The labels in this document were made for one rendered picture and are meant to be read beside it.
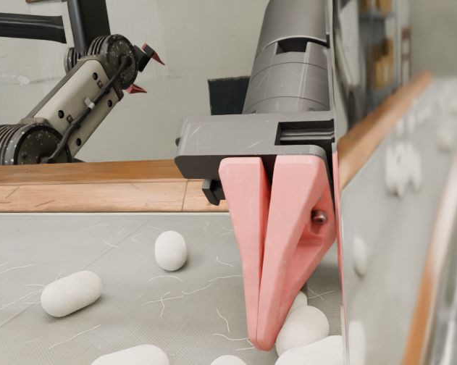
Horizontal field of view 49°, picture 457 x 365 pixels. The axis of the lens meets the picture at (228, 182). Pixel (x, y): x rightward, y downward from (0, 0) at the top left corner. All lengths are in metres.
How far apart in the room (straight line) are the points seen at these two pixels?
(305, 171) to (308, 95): 0.05
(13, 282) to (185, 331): 0.15
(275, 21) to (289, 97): 0.06
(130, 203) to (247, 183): 0.26
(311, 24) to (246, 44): 2.08
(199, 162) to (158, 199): 0.22
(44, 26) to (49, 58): 1.36
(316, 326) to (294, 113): 0.10
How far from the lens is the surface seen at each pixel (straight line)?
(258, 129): 0.23
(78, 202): 0.50
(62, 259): 0.39
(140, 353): 0.22
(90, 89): 0.95
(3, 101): 3.00
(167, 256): 0.32
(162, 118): 2.53
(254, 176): 0.22
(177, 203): 0.45
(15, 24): 1.48
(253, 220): 0.22
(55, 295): 0.29
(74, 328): 0.29
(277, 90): 0.26
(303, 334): 0.22
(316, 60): 0.27
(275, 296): 0.21
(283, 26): 0.29
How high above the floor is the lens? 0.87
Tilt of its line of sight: 15 degrees down
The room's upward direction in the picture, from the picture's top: 6 degrees counter-clockwise
